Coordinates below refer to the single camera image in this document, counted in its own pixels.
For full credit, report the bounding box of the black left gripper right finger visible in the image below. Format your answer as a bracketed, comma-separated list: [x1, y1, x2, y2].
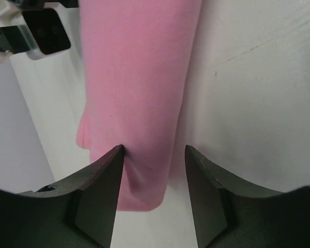
[184, 145, 310, 247]

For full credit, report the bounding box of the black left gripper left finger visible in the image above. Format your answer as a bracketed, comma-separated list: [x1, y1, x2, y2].
[0, 145, 125, 247]

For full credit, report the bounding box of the pink t shirt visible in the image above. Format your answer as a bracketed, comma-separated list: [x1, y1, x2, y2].
[77, 1, 202, 211]

